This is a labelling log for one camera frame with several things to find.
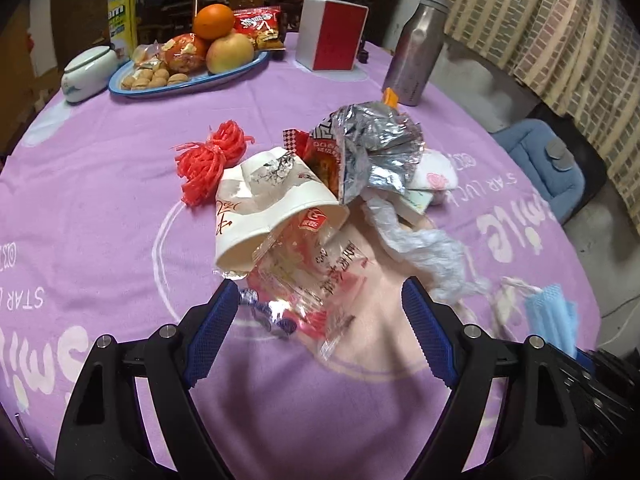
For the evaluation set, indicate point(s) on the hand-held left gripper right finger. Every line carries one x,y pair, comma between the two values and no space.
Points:
430,330

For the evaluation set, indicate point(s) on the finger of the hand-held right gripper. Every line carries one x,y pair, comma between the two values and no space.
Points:
595,375

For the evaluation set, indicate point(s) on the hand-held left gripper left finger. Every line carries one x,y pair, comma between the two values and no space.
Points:
215,330

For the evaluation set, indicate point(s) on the blue face mask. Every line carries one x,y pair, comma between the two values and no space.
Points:
552,315

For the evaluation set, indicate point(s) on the clear plastic film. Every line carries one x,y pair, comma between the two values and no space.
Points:
425,250

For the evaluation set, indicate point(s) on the white paper cup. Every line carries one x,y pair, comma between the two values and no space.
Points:
250,220

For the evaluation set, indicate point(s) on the clear plastic snack wrapper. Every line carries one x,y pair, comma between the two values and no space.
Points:
325,280

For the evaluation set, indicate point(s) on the silver foil snack bag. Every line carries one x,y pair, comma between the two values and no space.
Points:
375,145

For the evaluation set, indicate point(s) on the blue foil candy wrappers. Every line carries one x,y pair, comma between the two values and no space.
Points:
265,312

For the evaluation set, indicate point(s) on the small white green carton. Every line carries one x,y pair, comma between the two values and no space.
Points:
416,205

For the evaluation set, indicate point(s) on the white pink tissue packet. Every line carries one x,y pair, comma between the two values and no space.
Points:
437,177

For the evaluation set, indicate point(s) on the blue chair cushion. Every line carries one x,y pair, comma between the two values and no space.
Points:
530,150

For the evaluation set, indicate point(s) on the orange snack wrapper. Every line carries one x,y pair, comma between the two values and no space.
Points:
390,97

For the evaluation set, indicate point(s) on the blue oval plate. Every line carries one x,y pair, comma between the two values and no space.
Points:
235,72

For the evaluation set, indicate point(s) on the yellow apple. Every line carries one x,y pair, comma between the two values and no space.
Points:
230,54

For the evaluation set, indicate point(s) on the red fruit in foam net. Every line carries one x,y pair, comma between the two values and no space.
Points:
185,54

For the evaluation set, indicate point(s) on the stainless steel bottle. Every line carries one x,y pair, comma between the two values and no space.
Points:
415,45

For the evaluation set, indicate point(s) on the white ceramic jar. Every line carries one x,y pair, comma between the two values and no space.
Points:
87,72

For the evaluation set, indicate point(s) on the red snack packet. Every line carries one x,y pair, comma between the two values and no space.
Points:
260,27

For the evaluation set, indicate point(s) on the red and white box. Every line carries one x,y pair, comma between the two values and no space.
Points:
340,35

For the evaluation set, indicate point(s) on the orange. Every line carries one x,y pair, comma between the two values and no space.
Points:
214,21

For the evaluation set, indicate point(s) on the checked beige curtain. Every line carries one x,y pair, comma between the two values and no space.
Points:
550,25

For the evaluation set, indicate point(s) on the yellow green carton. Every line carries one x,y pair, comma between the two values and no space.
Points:
121,5

